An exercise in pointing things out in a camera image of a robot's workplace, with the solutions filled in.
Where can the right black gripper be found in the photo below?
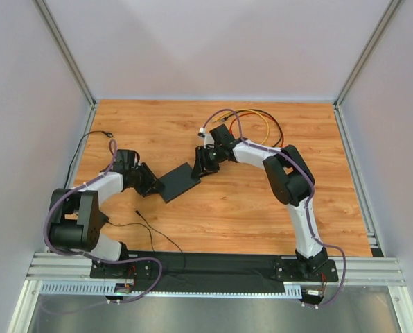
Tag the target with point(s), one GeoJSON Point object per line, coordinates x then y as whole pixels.
{"type": "Point", "coordinates": [204, 161]}

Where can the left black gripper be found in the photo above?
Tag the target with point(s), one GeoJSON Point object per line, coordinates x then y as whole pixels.
{"type": "Point", "coordinates": [145, 179]}

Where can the black network switch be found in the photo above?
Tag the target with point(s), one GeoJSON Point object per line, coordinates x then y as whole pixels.
{"type": "Point", "coordinates": [177, 182]}

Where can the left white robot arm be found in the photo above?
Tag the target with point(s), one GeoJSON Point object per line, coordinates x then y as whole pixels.
{"type": "Point", "coordinates": [74, 220]}

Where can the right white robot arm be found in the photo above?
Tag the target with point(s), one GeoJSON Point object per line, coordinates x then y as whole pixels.
{"type": "Point", "coordinates": [290, 180]}

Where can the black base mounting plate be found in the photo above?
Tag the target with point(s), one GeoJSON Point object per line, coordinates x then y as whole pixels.
{"type": "Point", "coordinates": [214, 273]}

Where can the front aluminium frame rail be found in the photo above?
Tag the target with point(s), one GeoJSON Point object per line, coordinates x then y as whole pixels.
{"type": "Point", "coordinates": [360, 271]}

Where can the grey slotted cable duct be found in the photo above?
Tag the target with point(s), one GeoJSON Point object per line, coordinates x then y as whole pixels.
{"type": "Point", "coordinates": [114, 289]}

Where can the left aluminium frame post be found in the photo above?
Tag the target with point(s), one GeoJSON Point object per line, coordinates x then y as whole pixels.
{"type": "Point", "coordinates": [60, 42]}

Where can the aluminium frame post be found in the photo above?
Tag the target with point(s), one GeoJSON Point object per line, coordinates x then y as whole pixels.
{"type": "Point", "coordinates": [373, 41]}
{"type": "Point", "coordinates": [60, 42]}

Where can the right aluminium frame post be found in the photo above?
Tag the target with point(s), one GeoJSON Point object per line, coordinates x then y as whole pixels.
{"type": "Point", "coordinates": [373, 41]}

